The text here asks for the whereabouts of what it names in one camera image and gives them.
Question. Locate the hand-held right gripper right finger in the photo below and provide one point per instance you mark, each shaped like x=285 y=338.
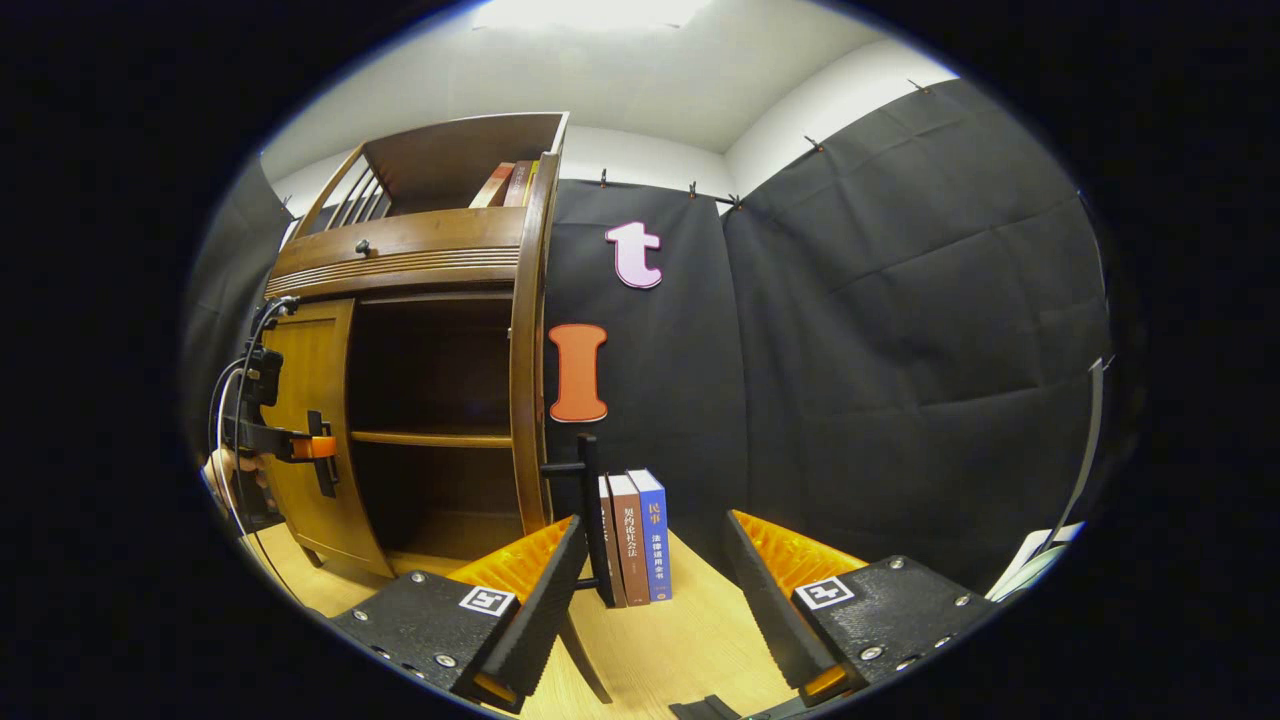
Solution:
x=775 y=620

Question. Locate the yellow book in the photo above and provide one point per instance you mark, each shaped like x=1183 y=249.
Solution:
x=533 y=180

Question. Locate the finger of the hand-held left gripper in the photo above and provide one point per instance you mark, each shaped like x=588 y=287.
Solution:
x=320 y=447

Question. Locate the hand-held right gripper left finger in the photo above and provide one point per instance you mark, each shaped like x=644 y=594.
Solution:
x=540 y=620

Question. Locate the large ceiling light panel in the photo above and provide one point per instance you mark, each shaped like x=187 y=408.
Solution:
x=590 y=12

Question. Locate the dark red book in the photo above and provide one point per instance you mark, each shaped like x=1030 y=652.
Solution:
x=518 y=185

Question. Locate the tan book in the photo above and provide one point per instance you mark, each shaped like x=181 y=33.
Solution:
x=492 y=188

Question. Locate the blue book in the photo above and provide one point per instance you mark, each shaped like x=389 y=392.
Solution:
x=655 y=540

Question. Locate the white paper sheets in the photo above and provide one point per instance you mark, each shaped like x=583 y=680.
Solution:
x=1040 y=555

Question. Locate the thin brown book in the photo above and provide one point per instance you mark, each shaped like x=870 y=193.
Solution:
x=610 y=550

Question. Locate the wooden double-door shoe cabinet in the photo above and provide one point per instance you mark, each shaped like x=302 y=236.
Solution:
x=400 y=240

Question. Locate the black metal bookend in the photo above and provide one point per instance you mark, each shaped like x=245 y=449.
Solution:
x=592 y=520

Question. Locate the wooden shoe cabinet door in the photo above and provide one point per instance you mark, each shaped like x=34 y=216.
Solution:
x=310 y=362
x=525 y=400

